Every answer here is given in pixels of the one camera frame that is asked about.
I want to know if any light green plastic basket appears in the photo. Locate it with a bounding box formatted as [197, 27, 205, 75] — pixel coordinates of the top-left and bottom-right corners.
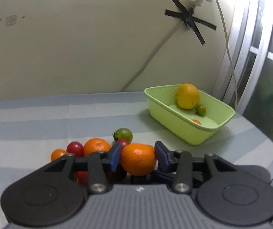
[144, 84, 235, 146]

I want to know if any black tape cross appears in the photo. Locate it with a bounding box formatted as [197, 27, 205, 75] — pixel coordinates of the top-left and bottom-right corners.
[165, 0, 217, 46]

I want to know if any small orange tangerine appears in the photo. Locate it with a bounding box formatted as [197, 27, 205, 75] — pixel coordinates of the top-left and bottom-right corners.
[51, 149, 67, 162]

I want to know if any red cherry tomato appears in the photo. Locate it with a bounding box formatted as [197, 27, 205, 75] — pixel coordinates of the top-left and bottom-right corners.
[66, 141, 84, 158]

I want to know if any large yellow orange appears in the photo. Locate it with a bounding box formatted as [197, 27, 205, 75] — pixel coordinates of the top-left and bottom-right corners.
[175, 83, 200, 110]

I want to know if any aluminium window frame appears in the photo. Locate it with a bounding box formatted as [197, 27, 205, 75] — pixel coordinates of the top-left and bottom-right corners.
[213, 0, 273, 115]

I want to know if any dark red tomato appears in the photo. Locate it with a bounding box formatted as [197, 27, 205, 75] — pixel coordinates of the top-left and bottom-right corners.
[117, 139, 130, 149]

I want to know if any striped blue white cloth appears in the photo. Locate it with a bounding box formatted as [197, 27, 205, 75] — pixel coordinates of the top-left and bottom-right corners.
[0, 92, 273, 228]

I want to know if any small green tomato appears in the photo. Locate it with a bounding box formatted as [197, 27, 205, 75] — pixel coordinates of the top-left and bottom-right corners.
[196, 104, 207, 116]

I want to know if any small orange in basket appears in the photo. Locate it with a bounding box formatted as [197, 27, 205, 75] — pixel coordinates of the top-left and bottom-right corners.
[191, 119, 202, 125]

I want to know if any orange mandarin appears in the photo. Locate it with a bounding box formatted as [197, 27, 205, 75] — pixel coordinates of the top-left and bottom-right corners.
[84, 138, 111, 157]
[120, 143, 157, 176]

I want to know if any white power cable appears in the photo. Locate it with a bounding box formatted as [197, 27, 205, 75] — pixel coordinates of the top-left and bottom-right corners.
[210, 0, 239, 110]

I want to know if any grey wall cable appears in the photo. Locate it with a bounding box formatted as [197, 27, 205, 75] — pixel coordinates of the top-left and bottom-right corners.
[120, 23, 185, 93]

